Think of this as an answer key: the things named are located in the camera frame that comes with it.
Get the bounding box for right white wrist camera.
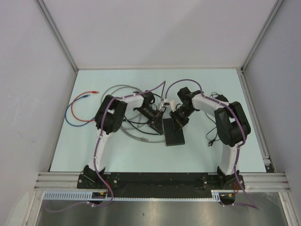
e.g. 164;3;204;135
165;99;177;112

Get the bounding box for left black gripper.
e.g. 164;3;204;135
135;106;164;135

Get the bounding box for black ethernet cable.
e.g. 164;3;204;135
122;93;164;136

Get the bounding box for black power adapter cable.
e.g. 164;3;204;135
203;91;230;148

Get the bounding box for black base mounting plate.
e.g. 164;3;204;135
77;172;245;199

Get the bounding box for grey ethernet cable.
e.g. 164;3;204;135
100;84;165;144

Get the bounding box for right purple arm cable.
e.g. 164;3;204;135
164;79;259;210

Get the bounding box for black network switch box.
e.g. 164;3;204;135
163;118;185;146

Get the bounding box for red ethernet cable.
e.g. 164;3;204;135
71;90;99;122

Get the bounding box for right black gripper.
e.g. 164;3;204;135
169;105;196;133

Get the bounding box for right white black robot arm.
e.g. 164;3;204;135
169;87;251;189

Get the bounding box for white slotted cable duct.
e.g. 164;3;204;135
44;191;220;202

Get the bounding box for blue ethernet cable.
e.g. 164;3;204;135
65;94;97;127

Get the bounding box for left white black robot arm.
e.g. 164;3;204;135
83;90;164;188

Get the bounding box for aluminium front frame rail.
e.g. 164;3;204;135
34;172;290;192

